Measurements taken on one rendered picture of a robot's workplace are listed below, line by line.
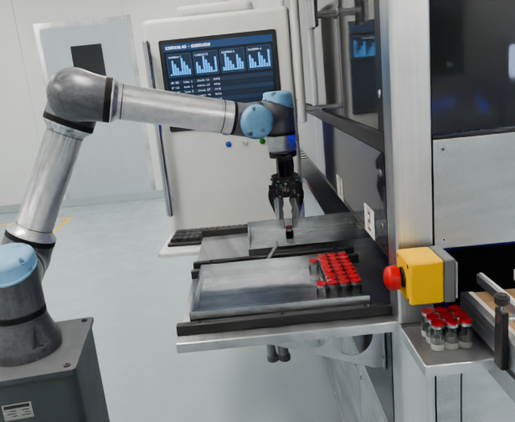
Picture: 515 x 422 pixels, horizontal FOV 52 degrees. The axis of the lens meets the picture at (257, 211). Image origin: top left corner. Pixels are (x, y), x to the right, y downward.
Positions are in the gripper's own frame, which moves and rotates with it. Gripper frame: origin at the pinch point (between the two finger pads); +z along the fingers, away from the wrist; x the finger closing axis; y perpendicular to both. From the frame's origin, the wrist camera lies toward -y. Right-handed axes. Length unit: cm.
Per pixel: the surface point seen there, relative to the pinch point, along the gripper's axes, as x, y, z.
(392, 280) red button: 12, 61, -6
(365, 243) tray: 18.0, 13.4, 3.5
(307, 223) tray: 6.4, -12.1, 4.5
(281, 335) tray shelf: -6, 52, 6
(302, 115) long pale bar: 8.6, -23.5, -26.4
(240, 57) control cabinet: -8, -47, -46
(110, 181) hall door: -184, -501, 69
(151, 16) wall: -107, -503, -116
